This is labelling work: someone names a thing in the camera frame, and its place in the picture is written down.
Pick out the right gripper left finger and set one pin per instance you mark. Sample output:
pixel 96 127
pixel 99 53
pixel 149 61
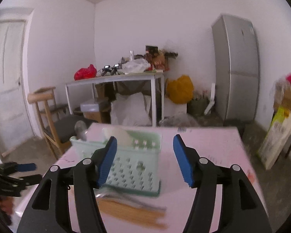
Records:
pixel 48 208

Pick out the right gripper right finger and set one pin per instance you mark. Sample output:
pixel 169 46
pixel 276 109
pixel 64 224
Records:
pixel 241 208

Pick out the metal ladle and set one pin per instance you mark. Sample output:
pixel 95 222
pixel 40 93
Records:
pixel 80 129

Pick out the white door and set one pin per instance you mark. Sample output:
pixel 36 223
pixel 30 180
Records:
pixel 15 127

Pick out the white rice sack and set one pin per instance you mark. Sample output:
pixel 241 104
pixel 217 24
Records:
pixel 277 135

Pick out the wooden chair black seat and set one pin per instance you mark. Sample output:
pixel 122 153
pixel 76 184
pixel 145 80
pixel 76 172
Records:
pixel 56 130

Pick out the wooden chopstick bundle piece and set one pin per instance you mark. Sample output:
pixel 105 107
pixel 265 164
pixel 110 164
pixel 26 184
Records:
pixel 145 217

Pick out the mint green utensil basket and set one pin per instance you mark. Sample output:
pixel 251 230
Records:
pixel 135 169

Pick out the grey box under table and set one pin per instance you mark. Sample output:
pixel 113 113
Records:
pixel 95 105

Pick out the brown cardboard box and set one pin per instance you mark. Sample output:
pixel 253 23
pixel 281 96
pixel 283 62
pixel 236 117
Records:
pixel 282 95

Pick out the large white sack under table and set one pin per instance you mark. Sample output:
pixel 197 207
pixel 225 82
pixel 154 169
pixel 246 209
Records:
pixel 131 110

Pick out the yellow plastic bag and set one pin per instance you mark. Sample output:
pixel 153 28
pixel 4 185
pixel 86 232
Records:
pixel 180 90

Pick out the red plastic bag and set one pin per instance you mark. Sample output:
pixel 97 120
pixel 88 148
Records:
pixel 85 73

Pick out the silver refrigerator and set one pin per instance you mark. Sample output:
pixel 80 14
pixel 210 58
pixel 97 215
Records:
pixel 237 68

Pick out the white plastic bag on table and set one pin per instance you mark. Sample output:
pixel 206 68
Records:
pixel 135 66

